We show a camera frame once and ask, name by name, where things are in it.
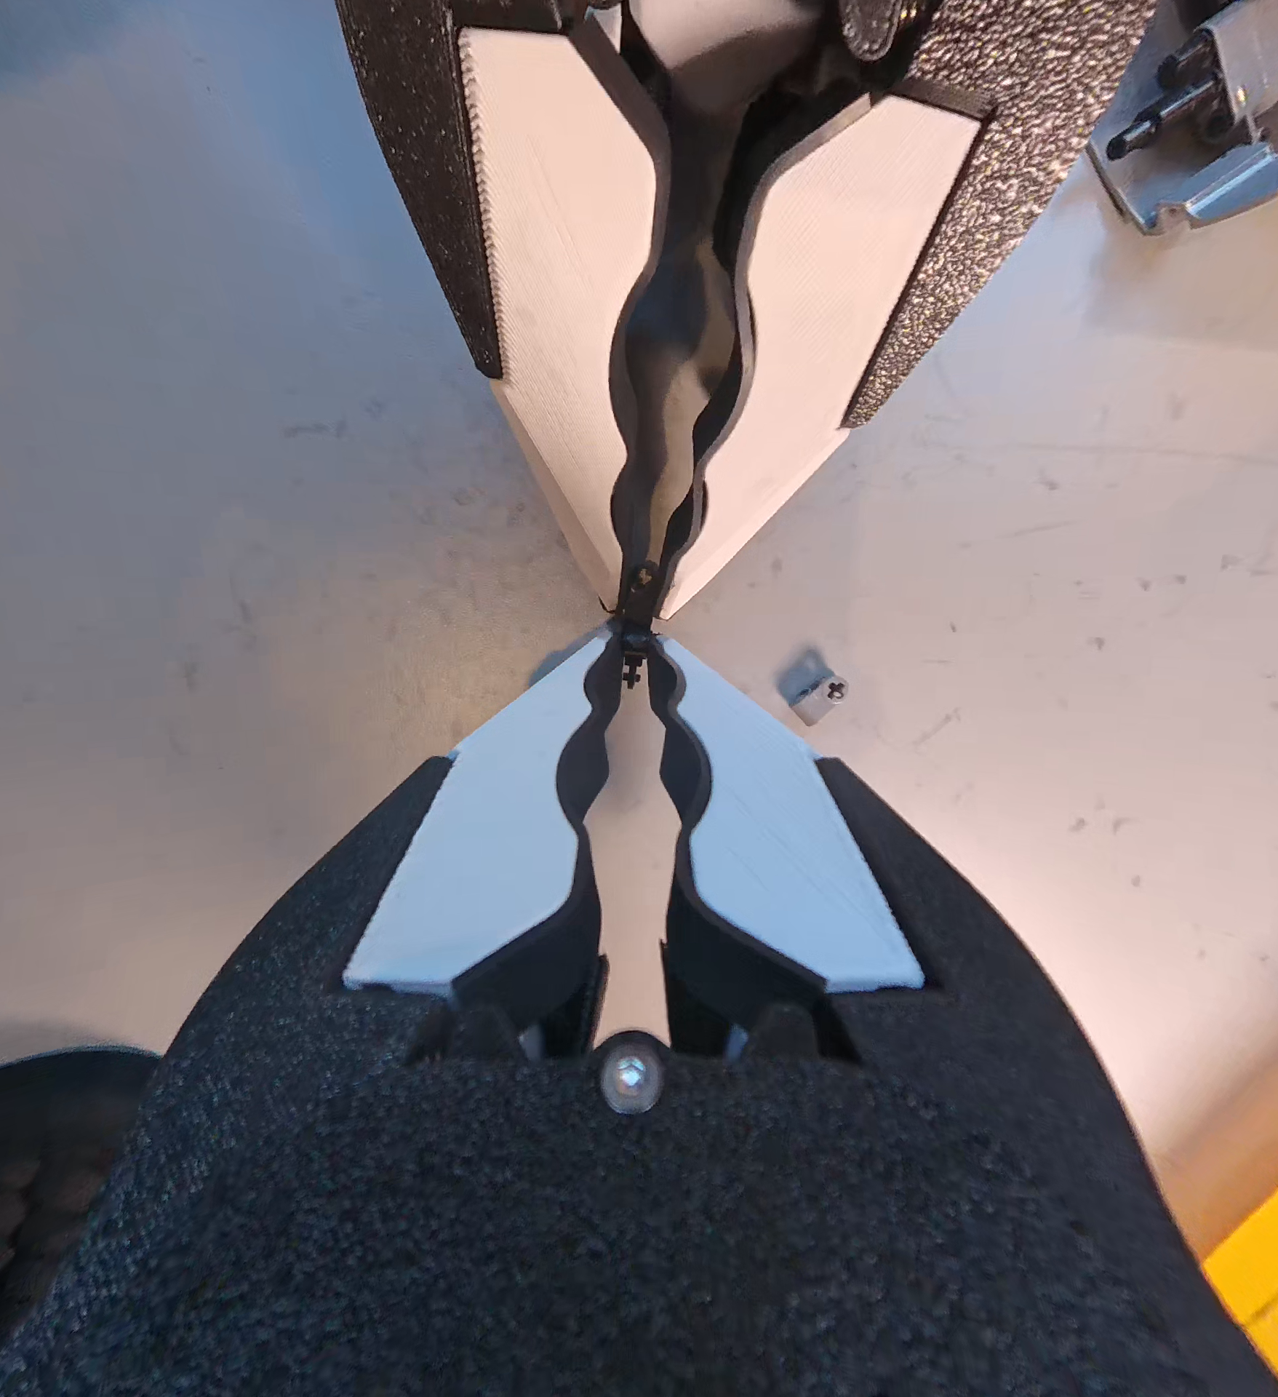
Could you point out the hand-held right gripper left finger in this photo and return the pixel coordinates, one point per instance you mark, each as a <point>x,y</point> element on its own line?
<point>465,874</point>

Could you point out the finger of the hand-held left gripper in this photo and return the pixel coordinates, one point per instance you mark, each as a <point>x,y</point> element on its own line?
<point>846,274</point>
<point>553,219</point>

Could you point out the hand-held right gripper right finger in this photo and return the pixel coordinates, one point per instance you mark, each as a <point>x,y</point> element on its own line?
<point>792,874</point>

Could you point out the small grey cross-hole brick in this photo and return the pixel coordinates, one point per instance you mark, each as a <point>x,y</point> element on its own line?
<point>814,687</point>

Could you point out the grey toy brick assembly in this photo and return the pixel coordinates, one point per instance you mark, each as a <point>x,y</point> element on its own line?
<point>1251,65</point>

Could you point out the black brick with holes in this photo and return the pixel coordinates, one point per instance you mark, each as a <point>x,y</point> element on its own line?
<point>630,658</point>

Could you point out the small black axle connector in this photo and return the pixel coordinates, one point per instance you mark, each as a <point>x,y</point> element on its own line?
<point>642,579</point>

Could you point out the grey desk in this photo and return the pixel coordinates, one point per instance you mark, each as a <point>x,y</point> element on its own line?
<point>159,547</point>

